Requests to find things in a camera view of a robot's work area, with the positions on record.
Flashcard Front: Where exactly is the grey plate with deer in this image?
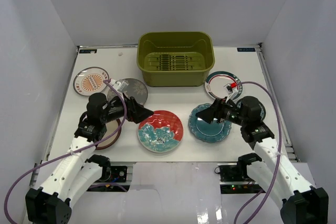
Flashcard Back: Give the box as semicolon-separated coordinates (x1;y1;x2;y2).
118;78;148;105

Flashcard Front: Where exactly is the left blue table label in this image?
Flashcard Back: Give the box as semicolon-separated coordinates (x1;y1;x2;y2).
79;49;97;54

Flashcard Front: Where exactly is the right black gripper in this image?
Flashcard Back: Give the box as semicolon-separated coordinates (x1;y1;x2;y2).
195;97;247;127

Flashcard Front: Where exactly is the white plate orange sunburst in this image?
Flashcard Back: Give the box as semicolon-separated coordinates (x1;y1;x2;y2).
73;67;109;97

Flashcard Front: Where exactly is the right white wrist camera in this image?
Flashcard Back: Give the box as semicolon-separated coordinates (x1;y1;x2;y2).
224;82;242;101

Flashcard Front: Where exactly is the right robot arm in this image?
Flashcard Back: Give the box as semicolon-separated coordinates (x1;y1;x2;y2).
196;96;329;223

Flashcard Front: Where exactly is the red and teal floral plate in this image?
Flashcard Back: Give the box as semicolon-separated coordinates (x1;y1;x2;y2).
138;110;184;153

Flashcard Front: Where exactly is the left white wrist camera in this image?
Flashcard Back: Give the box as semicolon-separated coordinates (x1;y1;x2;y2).
109;79;129;93

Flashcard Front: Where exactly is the teal scalloped plate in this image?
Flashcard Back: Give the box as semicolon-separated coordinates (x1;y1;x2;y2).
188;103;232;143

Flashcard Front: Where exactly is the blue table label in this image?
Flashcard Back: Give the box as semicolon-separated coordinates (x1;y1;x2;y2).
237;47;256;52
79;49;97;54

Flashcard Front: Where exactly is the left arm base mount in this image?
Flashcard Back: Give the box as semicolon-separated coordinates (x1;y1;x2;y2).
87;166;130;192

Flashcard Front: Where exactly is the right blue table label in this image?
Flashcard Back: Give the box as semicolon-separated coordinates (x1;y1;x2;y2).
237;47;256;52

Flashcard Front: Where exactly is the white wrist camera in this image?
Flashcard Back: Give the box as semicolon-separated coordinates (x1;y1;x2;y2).
109;79;129;93
224;82;242;101

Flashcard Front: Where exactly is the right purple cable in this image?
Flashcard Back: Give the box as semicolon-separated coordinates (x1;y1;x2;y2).
233;81;283;224

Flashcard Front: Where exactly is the white plate dark red rim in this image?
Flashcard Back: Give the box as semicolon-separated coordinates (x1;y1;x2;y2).
96;119;122;151

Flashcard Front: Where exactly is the olive green plastic bin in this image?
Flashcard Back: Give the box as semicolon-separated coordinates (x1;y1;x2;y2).
136;31;215;87

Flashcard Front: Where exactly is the white plate green red rim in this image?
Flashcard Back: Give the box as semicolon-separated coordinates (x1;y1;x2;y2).
204;71;243;99

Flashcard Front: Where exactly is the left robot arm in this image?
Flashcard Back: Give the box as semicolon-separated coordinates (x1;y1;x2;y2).
25;93;153;223

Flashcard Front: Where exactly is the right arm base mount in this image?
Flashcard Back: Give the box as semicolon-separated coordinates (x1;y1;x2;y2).
214;163;263;195

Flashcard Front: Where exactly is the small blue patterned plate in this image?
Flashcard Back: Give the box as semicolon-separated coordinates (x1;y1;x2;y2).
236;99;266;121

